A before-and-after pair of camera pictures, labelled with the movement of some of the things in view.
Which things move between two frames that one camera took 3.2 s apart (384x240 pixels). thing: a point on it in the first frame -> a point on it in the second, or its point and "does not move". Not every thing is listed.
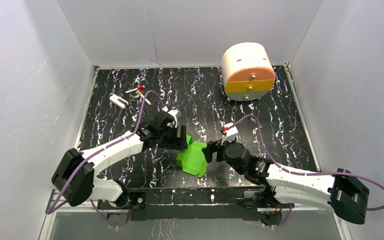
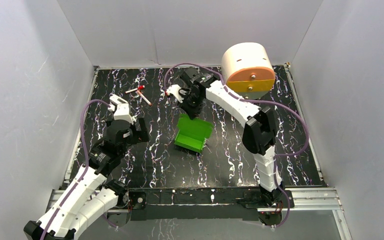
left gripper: (181, 137) -> (140, 131)
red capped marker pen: (140, 87) does not move
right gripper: (211, 147) -> (192, 112)
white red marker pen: (146, 100) does not move
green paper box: (192, 160) -> (192, 133)
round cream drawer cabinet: (247, 71) does not move
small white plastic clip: (118, 101) does not move
